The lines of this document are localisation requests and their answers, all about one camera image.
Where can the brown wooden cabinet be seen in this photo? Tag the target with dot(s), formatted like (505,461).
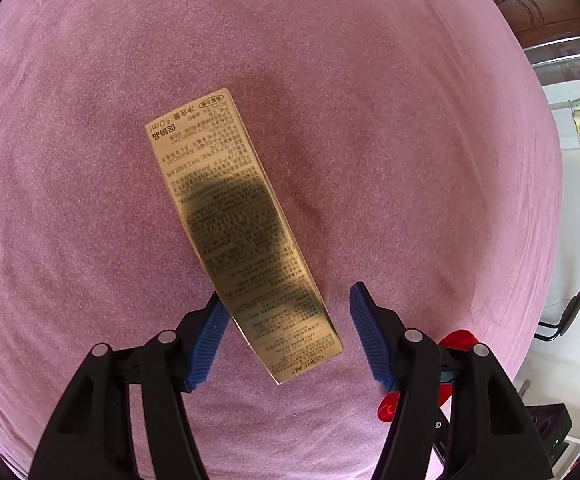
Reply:
(555,10)

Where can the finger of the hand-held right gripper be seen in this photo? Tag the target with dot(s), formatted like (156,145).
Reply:
(444,430)

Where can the red snack packet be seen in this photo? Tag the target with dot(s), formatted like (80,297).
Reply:
(387,408)

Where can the gold cosmetic box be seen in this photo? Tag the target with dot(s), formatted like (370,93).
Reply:
(230,200)

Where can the pink bed sheet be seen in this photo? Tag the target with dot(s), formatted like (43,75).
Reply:
(370,110)

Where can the black chair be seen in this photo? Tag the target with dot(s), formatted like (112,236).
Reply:
(567,315)

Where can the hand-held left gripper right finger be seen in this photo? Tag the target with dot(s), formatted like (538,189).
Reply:
(370,335)

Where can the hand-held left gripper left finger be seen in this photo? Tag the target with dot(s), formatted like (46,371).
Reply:
(205,345)

